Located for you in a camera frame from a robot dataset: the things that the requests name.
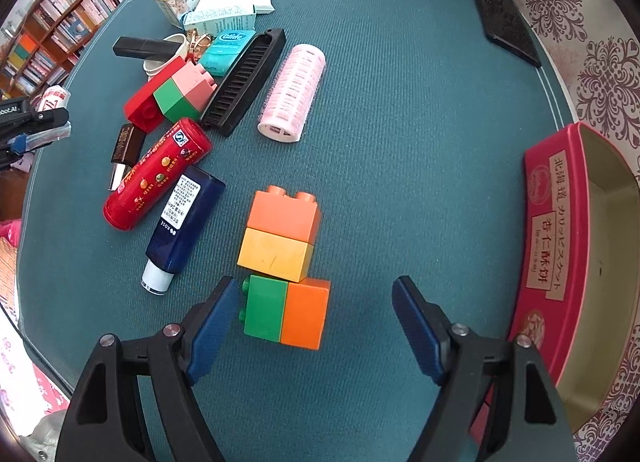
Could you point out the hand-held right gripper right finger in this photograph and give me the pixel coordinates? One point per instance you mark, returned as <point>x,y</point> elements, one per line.
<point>417,329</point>

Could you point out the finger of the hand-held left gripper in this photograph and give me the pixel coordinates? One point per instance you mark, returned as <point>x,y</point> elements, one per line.
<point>47,117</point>

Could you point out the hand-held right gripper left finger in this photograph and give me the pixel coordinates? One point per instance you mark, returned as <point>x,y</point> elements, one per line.
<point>212,337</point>

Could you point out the green toy block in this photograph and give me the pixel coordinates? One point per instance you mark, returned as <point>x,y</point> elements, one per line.
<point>265,309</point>
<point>172,99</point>

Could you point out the small brown bottle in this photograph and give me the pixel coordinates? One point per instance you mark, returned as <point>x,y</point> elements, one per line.
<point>127,142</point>

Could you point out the orange toy block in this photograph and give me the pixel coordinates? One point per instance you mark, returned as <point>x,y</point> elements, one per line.
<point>282,217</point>
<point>302,314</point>

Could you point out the red toy block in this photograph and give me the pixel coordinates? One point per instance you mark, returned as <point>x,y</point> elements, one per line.
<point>142,109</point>

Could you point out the black tube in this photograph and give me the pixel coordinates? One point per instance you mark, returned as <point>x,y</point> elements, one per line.
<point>135,47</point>

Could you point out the dark blue bottle white cap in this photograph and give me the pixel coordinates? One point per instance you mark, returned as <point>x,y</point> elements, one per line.
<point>182,222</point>

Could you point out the cream round cup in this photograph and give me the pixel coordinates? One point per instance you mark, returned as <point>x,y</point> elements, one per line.
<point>156,67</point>

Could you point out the red printed tube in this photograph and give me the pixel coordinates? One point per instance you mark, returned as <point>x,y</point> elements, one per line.
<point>155,177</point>

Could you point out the pink toy block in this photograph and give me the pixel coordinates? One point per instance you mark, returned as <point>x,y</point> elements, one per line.
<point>192,84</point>

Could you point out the pink tin box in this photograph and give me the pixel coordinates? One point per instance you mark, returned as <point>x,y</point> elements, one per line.
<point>550,242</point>

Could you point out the teal dental floss container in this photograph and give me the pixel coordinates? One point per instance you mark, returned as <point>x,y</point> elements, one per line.
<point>227,49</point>

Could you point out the black folding comb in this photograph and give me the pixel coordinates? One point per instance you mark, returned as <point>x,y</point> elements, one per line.
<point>245,84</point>

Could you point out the pink hair roller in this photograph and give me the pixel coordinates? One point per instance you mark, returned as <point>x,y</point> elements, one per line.
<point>292,92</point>

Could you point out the teal felt desktop mat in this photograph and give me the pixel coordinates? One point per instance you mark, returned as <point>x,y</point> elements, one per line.
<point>400,167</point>

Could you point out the white red printed packet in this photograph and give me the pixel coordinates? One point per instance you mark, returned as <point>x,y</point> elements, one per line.
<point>50,97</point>

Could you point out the wooden bookshelf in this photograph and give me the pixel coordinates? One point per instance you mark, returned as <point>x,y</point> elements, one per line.
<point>50,27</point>

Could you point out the gold hair clip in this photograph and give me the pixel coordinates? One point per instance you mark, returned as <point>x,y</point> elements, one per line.
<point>196,44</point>

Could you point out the teal white carton box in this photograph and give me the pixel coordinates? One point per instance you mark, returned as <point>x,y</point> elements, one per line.
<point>220,21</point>

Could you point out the pink floral cloth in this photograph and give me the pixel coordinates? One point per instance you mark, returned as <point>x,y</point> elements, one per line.
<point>20,382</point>

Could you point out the black textured pad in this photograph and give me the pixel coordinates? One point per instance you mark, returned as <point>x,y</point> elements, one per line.
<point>505,22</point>

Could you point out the white purple patterned tablecloth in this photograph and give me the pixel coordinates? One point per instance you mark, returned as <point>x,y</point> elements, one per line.
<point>575,17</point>

